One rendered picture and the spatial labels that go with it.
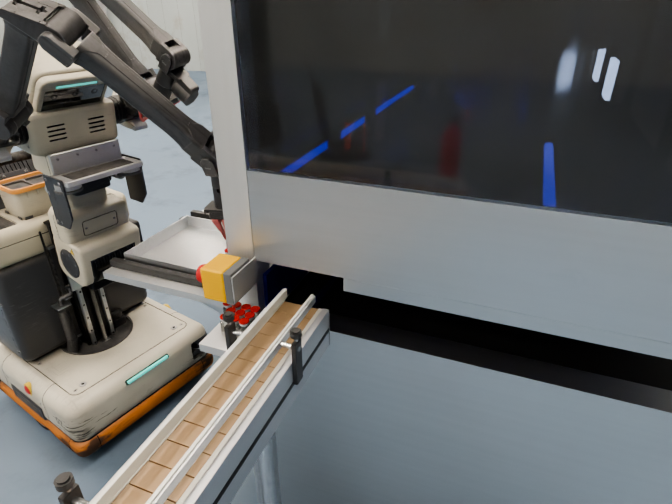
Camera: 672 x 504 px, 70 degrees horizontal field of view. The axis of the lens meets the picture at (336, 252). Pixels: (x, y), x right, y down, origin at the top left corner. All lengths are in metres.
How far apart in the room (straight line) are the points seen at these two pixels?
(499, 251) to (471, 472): 0.54
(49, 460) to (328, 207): 1.60
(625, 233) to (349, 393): 0.64
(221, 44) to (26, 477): 1.71
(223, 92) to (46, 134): 0.81
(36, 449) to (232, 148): 1.60
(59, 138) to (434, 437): 1.31
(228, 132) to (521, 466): 0.88
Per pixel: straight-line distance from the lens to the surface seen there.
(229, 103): 0.91
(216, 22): 0.90
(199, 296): 1.18
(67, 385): 2.01
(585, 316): 0.89
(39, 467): 2.18
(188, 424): 0.80
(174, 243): 1.43
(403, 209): 0.83
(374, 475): 1.28
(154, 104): 1.16
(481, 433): 1.09
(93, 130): 1.69
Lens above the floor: 1.50
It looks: 28 degrees down
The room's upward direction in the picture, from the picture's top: straight up
